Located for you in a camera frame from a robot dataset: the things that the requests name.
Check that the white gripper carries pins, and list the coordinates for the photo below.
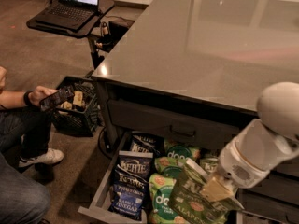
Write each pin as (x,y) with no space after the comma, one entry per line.
(234,164)

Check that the green jalapeno Kettle chip bag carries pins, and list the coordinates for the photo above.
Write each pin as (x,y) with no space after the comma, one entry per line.
(189,203)

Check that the person's forearm with wristband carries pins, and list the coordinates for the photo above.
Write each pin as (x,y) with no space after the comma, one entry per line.
(12,99)

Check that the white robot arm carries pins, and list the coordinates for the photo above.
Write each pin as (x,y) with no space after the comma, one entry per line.
(266,142)

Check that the middle green Dang bag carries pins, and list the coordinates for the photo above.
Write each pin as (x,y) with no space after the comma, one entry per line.
(169,167)

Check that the green dang bag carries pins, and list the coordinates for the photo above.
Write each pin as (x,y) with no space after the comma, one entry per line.
(178,150)
(160,188)
(169,167)

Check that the front green Dang bag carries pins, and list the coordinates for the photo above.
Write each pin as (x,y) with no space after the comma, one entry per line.
(160,188)

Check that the rear green Dang bag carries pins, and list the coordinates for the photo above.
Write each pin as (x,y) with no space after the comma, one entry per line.
(178,150)

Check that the closed grey top drawer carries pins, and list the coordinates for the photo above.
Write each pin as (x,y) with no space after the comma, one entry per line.
(185,129)

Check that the blue kettle bag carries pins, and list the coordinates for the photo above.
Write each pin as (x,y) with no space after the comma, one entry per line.
(146,143)
(122,176)
(137,163)
(127,201)

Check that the front blue Kettle bag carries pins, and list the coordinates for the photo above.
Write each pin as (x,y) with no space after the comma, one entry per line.
(127,201)

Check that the rear blue Kettle bag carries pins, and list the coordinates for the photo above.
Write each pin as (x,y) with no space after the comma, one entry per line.
(146,143)

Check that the open grey middle drawer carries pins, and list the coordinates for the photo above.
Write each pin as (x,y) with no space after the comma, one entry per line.
(103,198)

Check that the grey counter cabinet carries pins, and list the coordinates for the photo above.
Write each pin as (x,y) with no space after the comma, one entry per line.
(208,59)

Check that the person's phone-holding hand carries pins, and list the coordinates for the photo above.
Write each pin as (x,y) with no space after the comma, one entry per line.
(40,93)

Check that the person's other hand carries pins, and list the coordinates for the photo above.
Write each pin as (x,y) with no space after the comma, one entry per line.
(3,75)

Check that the right side grey drawers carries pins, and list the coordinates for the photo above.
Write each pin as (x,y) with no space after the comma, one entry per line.
(277,196)

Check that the black plastic crate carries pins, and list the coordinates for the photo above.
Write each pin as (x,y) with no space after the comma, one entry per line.
(78,121)

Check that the white sneaker upper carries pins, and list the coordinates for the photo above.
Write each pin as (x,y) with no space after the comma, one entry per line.
(52,156)

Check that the black wristband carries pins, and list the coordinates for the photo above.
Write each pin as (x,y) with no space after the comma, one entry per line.
(26,98)

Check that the black laptop stand table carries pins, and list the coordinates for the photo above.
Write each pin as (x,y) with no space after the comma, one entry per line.
(85,31)

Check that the black laptop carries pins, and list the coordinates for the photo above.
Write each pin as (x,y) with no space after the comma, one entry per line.
(69,14)

